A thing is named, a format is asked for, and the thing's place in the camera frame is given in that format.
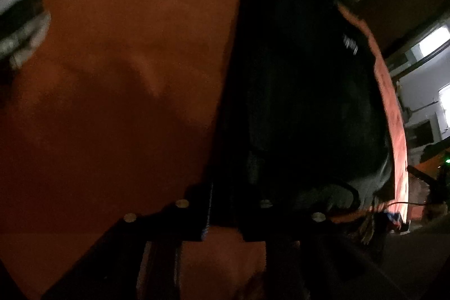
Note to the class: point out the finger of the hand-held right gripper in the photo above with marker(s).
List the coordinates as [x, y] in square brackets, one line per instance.
[422, 177]

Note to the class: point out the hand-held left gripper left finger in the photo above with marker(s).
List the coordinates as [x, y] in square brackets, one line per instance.
[197, 215]

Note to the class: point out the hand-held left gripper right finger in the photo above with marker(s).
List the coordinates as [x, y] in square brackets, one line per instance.
[253, 222]

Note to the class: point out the black printed t-shirt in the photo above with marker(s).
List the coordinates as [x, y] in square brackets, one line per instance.
[298, 92]

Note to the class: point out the bright window pane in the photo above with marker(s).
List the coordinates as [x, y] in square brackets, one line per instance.
[445, 92]
[436, 40]

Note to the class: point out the orange blanket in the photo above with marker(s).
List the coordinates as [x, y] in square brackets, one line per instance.
[105, 92]

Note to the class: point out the dark green cloth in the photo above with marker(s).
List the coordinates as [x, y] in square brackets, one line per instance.
[24, 8]

